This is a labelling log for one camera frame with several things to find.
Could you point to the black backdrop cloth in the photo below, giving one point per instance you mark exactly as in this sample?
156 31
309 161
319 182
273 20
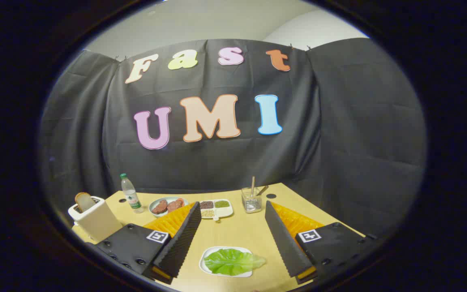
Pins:
217 162

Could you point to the green beans pile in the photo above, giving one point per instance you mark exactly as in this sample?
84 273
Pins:
222 204

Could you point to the clear glass cup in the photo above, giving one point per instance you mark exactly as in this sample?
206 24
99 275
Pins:
251 205

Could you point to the dark brown beans pile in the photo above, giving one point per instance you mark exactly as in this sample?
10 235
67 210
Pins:
206 205

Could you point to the long wooden stick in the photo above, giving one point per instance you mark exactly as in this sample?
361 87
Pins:
253 184

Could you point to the reddish brown meat piece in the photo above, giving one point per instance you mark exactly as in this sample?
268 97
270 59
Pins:
175 205

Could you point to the white divided dish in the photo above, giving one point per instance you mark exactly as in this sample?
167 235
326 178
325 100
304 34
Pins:
225 211

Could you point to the short wooden spoon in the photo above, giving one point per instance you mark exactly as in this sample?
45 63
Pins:
262 190

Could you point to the dark brown meat piece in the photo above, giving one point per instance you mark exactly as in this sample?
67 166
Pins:
160 207

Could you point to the light blue round plate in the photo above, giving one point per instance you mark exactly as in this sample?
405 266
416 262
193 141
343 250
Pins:
163 215

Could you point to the brown toasted bread slice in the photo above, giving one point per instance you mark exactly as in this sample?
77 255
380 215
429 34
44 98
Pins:
83 200

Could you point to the cream white toaster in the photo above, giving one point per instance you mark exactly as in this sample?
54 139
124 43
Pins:
97 223

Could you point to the white square plate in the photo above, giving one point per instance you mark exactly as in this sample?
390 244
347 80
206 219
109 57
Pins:
208 270

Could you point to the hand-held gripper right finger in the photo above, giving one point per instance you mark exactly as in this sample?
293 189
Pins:
284 243

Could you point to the beige beans pile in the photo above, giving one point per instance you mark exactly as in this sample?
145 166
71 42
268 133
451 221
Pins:
208 213

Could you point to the clear plastic water bottle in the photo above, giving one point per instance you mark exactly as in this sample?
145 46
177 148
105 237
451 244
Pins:
131 196

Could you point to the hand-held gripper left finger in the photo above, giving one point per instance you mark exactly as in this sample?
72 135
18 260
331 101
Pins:
181 243

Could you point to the green lettuce leaf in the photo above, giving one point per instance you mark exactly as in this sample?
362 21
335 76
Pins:
233 261

